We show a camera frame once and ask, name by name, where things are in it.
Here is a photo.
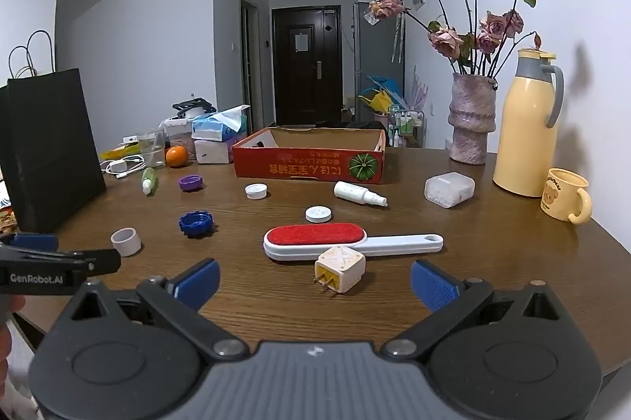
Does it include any person's left hand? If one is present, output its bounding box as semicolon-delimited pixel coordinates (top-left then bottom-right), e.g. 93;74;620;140
0;294;26;369

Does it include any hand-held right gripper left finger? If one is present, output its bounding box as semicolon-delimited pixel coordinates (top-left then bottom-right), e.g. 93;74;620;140
70;258;250;362

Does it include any blue tissue pack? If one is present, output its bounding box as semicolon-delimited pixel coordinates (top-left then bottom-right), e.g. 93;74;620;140
190;104;250;143

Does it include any clear plastic storage container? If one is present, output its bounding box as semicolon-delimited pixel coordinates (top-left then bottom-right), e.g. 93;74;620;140
164;116;199;150

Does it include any white spray bottle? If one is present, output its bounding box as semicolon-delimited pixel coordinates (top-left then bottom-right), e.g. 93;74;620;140
333;181;388;208

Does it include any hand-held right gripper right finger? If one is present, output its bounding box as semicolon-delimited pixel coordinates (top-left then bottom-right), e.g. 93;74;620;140
382;259;563;360

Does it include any dried pink rose bouquet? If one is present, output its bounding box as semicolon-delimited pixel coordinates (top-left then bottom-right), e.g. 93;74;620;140
369;0;549;78

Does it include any white and purple tissue pack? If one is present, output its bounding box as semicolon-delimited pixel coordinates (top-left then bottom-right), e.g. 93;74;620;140
193;138;235;165

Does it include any white round cap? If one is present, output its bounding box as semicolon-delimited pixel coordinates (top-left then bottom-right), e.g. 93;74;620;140
304;205;332;224

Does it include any black paper bag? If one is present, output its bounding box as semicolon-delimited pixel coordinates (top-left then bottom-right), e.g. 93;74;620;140
0;30;108;234

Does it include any yellow watering can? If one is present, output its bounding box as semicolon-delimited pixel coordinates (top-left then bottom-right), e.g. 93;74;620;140
361;90;391;114

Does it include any yellow packet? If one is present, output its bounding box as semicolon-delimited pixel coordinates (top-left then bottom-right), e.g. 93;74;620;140
101;142;144;161

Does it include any dark brown door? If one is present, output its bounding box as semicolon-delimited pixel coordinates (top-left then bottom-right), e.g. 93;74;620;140
271;5;342;125

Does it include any red and white lint brush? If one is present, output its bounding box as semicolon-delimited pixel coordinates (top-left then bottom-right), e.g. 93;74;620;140
263;225;444;261

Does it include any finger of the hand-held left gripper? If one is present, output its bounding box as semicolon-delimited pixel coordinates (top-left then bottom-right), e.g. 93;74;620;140
0;248;122;275
0;231;60;254

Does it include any clear drinking glass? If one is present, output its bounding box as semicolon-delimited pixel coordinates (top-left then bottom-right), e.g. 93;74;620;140
136;129;166;169

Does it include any blue folded rack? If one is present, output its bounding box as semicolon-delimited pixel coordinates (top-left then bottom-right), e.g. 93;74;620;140
359;74;406;106

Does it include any yellow bear mug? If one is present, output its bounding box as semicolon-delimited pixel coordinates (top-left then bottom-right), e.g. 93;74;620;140
539;168;593;224

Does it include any folded white umbrella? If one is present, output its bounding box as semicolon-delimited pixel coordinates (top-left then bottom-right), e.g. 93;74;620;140
391;13;405;65

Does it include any small white plastic ring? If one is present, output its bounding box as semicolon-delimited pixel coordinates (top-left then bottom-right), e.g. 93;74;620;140
110;227;143;258

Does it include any grey refrigerator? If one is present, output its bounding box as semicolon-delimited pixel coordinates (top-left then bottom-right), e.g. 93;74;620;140
352;0;406;125

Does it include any white charger with cable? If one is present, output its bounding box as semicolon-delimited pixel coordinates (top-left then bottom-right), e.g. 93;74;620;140
101;155;147;179

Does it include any black plastic holder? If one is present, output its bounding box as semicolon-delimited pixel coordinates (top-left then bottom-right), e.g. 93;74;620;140
172;97;218;118

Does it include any yellow thermos jug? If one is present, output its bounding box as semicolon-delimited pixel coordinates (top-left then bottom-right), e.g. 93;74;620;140
492;47;566;198

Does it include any cream plug adapter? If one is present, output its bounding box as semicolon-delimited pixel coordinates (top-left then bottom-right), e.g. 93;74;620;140
314;246;367;295

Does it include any orange fruit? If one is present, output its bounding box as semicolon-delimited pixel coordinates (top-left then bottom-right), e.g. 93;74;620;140
164;145;189;168

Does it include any pink ceramic vase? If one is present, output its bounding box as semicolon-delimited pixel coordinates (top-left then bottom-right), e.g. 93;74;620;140
447;72;496;166

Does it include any metal cart with bottles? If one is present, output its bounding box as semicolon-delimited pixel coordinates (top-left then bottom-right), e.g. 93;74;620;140
386;104;426;149

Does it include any red cardboard box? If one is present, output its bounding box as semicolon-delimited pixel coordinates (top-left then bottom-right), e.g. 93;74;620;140
232;127;386;185

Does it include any blue bottle cap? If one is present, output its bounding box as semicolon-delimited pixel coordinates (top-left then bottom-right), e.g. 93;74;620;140
178;210;218;238

